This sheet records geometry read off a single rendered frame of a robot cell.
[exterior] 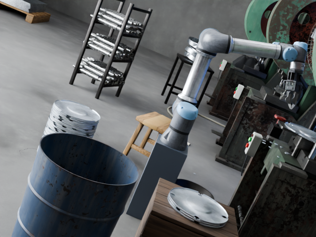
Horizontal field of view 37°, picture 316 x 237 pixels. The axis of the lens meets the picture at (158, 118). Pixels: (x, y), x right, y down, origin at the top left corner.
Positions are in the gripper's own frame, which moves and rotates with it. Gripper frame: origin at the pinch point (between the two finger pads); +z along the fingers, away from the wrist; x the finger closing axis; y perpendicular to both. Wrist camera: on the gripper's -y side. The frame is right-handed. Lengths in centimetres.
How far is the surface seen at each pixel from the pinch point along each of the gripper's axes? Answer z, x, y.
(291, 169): 30.6, 19.5, 26.7
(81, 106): 20, -111, 58
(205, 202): 52, -3, 60
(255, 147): 26.3, -20.1, -1.9
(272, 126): 12.5, -17.1, -12.3
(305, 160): 25.7, 21.0, 16.5
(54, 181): 43, -15, 138
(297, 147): 20.8, 11.0, 7.2
